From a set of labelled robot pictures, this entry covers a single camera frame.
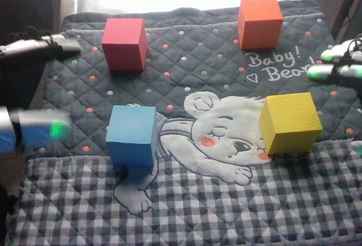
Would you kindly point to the red foam cube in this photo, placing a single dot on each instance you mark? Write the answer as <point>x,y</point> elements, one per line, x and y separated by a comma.
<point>121,45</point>

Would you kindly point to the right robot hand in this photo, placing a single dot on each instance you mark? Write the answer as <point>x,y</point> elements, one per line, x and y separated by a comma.
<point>333,70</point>

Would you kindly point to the orange foam cube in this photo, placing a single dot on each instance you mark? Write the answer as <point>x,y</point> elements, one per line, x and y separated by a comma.
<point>260,22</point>

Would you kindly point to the yellow foam cube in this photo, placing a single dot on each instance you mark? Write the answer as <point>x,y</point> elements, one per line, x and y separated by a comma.
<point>291,124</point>

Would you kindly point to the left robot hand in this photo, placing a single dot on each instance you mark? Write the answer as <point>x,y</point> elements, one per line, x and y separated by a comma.
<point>34,45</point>

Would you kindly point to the blue foam cube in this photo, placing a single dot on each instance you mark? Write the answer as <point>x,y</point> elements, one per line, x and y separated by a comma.
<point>130,135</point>

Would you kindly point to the grey bear print quilt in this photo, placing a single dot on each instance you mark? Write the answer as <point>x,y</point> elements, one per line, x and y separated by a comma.
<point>198,59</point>

